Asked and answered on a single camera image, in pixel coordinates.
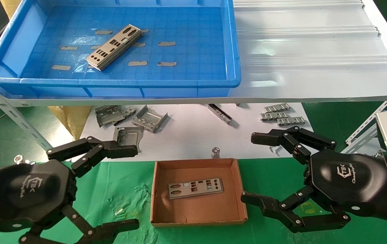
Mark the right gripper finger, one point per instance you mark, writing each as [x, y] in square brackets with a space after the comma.
[271, 205]
[271, 138]

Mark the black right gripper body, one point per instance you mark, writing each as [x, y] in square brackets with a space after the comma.
[349, 183]

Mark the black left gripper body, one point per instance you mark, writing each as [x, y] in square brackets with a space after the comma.
[24, 193]

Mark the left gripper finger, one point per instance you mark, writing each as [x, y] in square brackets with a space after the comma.
[112, 230]
[119, 151]

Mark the open brown cardboard box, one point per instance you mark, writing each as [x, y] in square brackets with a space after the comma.
[200, 210]

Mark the blue plastic tray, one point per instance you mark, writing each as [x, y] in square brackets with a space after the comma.
[196, 67]

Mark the small bent metal clip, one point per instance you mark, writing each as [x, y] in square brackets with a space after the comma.
[274, 151]

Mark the grey stamped metal plate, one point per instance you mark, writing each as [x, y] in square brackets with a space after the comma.
[129, 135]

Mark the small clear tape scrap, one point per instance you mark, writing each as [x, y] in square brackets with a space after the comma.
[119, 211]

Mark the grey ribbed metal strip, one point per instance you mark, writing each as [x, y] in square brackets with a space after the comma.
[277, 107]
[291, 121]
[274, 116]

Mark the silver binder clip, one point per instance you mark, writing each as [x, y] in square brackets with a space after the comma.
[19, 158]
[216, 151]

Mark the green table cloth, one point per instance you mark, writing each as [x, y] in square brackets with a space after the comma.
[112, 189]

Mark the small grey metal piece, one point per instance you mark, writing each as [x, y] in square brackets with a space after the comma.
[129, 111]

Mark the yellow woven sack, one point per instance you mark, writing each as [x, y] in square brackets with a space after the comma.
[73, 118]

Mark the long dark metal bar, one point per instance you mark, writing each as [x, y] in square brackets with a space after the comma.
[220, 113]

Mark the white lower shelf board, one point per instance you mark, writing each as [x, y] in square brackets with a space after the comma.
[186, 135]

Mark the clear plastic film scrap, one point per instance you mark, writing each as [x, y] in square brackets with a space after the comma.
[81, 62]

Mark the white metal shelf board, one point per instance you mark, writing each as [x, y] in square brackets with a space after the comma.
[315, 51]

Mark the grey stamped metal bracket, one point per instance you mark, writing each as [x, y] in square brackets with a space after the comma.
[108, 115]

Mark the grey U-shaped metal bracket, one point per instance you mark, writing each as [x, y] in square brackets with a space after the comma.
[149, 120]

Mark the white perforated shelf post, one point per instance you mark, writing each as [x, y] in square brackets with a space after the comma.
[14, 115]
[362, 135]

